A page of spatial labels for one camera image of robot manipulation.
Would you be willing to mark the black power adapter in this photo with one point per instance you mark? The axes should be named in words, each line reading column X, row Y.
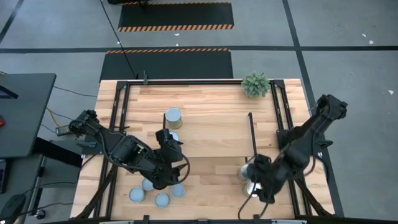
column 62, row 131

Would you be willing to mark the black desk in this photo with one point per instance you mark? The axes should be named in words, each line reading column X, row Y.
column 28, row 112

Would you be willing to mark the dark keyboard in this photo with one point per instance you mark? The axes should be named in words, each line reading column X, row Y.
column 2, row 175

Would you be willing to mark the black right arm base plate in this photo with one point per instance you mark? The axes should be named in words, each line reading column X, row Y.
column 281, row 140

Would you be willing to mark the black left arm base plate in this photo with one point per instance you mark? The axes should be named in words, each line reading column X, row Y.
column 93, row 151

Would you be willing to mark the monitor with blue screen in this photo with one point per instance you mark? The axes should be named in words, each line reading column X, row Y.
column 7, row 92

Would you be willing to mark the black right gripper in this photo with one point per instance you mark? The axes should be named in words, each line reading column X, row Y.
column 267, row 174

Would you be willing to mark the blue label tin can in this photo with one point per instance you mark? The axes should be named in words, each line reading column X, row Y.
column 251, row 189

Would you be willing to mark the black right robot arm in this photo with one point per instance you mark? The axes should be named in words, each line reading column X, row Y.
column 308, row 133

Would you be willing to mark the black caster wheel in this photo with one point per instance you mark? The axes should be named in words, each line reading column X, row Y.
column 40, row 214

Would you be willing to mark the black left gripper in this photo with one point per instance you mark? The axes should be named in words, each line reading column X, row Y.
column 169, row 152

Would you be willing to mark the black metal table frame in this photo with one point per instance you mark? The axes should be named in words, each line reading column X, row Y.
column 199, row 82

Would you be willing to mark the black desk foot bar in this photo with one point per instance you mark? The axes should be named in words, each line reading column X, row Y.
column 56, row 152

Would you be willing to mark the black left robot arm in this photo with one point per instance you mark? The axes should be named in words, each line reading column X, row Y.
column 124, row 151

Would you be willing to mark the black hazard striped floor mat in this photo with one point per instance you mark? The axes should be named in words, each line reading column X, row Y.
column 174, row 14
column 171, row 65

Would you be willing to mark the green artificial potted plant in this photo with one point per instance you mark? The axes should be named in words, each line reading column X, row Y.
column 255, row 84

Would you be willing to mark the small red object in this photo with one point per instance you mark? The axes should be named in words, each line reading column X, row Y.
column 1, row 122

